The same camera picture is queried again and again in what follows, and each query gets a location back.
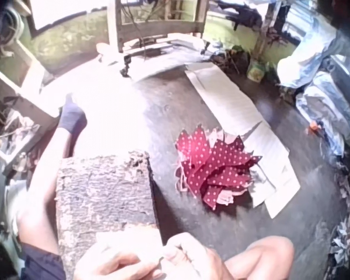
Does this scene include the black clamp tool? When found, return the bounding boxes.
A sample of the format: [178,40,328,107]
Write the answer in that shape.
[119,54,134,78]

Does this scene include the person's legs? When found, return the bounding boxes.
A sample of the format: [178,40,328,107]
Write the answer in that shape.
[15,93,295,280]

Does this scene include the stack of white boards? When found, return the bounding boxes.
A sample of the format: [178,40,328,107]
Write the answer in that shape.
[125,32,207,59]

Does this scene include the rough wooden block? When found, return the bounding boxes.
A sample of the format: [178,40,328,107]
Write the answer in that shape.
[54,150,163,280]

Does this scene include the long white paper sheet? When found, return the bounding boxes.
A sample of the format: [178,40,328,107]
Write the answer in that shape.
[184,63,301,219]

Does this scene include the heap of clear plastic bags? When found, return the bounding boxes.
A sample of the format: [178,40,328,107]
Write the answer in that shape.
[276,17,350,155]

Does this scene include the wooden shelf rack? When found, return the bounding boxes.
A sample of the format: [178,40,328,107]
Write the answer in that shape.
[252,0,307,59]

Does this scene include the heap of dark debris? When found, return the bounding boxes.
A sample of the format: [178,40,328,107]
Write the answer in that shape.
[210,46,251,77]

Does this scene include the pile of red dotted fabric pieces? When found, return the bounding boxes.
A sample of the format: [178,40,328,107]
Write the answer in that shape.
[174,124,263,211]

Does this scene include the wooden furniture frame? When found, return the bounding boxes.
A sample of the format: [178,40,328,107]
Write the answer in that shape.
[0,37,61,179]

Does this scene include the round grey fan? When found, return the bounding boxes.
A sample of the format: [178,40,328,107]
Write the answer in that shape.
[0,4,27,49]

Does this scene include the person's left hand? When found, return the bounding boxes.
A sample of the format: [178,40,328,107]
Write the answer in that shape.
[73,241,166,280]

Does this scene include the heap of paper scraps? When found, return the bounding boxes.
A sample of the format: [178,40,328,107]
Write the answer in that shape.
[328,171,350,275]

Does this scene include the pale fabric piece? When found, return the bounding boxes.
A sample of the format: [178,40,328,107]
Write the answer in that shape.
[95,230,165,257]

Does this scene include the person's right hand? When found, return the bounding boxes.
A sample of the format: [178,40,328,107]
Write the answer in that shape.
[159,232,236,280]

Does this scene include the wooden chair frame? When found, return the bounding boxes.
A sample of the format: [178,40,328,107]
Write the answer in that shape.
[106,0,211,54]

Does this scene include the green printed bag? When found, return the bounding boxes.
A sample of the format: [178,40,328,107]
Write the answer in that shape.
[247,58,268,82]

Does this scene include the small orange object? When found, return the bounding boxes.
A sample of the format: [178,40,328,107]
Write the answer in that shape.
[307,121,323,135]

